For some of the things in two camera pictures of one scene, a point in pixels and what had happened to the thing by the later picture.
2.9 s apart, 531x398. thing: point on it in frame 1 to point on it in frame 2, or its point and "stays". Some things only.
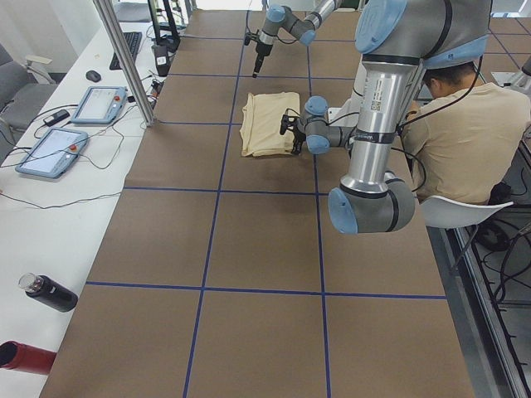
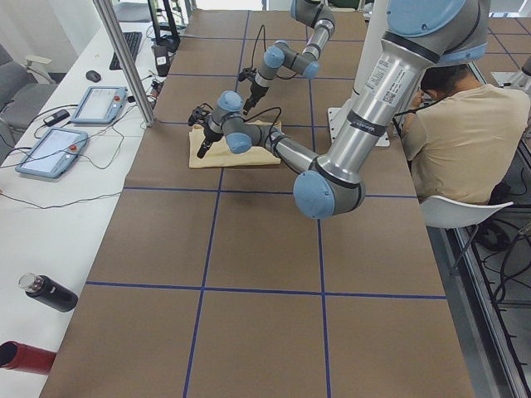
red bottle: (16, 356) stays
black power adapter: (56, 117) stays
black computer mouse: (93, 75) stays
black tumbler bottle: (41, 288) stays
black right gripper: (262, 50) to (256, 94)
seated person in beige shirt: (465, 138) stays
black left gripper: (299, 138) to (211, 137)
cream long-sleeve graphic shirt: (260, 128) to (219, 155)
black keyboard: (133, 40) stays
